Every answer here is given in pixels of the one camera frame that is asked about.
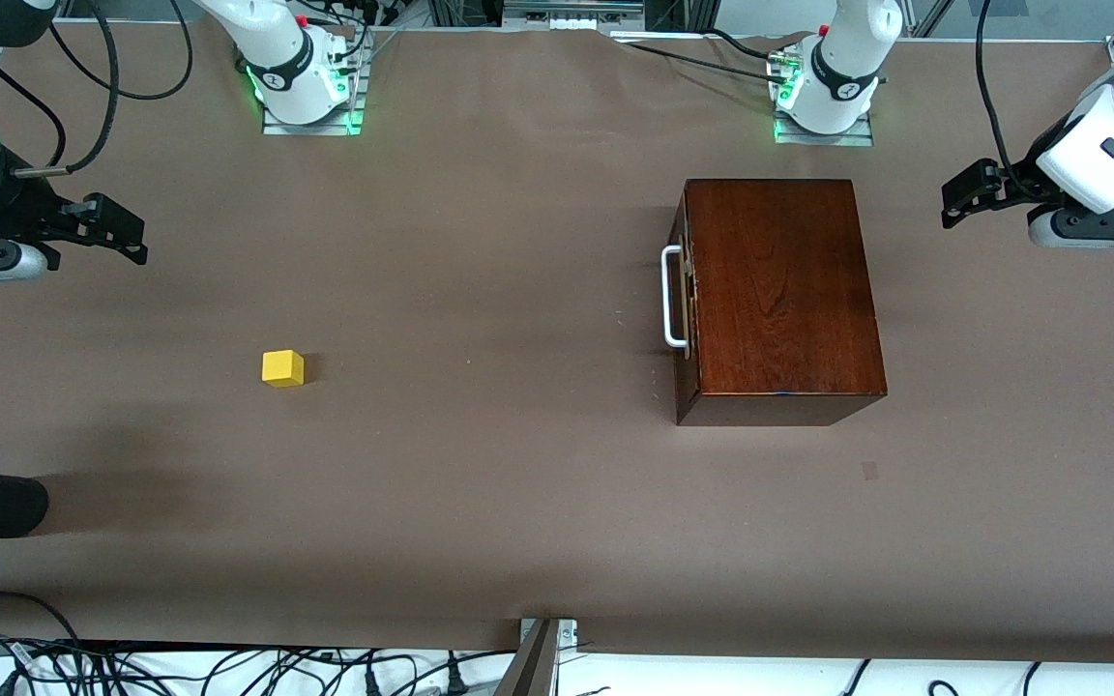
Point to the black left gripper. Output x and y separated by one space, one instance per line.
1022 181

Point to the small metal edge bracket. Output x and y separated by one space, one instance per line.
567 631

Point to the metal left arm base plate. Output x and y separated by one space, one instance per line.
823 140

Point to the dark wooden drawer cabinet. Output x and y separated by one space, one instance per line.
789 290

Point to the yellow cube block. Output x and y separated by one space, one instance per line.
282 369

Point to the black frame post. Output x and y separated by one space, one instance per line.
678 12

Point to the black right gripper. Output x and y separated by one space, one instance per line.
14 206

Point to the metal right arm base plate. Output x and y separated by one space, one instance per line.
310 129

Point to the grey metal bar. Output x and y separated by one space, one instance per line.
530 667

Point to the brown table cover sheet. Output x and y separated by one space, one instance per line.
470 483

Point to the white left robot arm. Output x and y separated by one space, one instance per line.
847 58

